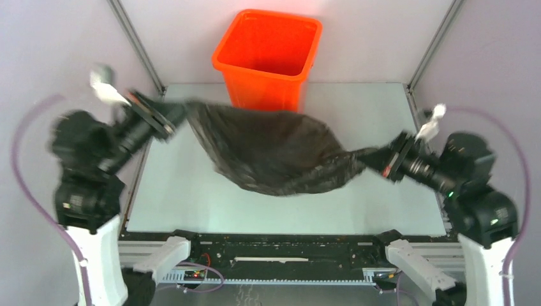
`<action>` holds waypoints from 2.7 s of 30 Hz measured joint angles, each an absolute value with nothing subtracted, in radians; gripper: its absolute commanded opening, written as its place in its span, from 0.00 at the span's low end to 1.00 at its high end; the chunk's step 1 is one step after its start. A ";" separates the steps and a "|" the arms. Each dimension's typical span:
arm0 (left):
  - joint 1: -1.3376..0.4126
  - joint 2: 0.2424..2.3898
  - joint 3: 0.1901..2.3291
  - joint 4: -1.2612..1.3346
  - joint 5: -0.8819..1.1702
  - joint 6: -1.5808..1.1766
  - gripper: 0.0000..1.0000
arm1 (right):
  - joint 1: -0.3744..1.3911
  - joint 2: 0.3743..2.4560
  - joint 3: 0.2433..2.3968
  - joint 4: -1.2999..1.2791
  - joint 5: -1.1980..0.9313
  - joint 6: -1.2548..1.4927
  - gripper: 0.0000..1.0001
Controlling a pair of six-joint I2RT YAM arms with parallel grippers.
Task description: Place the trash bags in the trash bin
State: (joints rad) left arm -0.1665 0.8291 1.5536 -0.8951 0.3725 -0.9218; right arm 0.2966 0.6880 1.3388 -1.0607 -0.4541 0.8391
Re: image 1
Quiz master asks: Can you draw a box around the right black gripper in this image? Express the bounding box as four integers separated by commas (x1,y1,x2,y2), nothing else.
351,127,458,194

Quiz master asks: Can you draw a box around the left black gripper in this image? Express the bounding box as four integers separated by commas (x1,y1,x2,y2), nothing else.
98,87,202,173

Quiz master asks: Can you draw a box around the black plastic trash bag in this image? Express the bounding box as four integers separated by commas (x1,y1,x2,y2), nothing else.
185,101,377,196

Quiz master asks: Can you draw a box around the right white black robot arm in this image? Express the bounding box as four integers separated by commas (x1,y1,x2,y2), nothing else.
360,132,519,305

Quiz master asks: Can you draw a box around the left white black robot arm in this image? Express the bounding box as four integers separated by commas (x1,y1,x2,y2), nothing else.
51,91,202,305

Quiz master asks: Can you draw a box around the orange plastic trash bin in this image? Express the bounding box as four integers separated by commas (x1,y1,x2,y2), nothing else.
212,9,323,112

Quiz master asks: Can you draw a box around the small circuit board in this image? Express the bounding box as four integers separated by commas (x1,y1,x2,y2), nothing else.
183,271,206,282

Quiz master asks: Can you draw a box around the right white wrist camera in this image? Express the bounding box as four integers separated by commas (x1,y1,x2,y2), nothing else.
415,103,447,142

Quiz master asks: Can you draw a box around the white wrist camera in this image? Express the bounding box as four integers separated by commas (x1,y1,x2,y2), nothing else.
89,63,131,106
415,103,447,142

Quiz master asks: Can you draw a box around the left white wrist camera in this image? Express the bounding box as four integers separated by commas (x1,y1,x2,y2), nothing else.
89,63,131,106

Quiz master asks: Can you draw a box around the left aluminium frame post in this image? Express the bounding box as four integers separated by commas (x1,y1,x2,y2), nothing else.
107,0,166,96

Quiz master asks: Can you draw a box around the aluminium frame post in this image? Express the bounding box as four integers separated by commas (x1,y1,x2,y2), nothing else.
107,0,166,96
408,0,466,92

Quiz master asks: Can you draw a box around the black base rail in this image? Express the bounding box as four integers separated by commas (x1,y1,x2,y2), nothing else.
120,231,461,283

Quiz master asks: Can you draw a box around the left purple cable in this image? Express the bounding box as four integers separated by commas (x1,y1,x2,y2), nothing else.
10,93,226,306

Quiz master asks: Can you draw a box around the white slotted cable duct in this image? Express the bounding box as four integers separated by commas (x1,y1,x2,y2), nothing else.
162,270,400,286

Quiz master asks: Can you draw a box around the right aluminium frame post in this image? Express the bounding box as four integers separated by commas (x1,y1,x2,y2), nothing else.
408,0,466,92

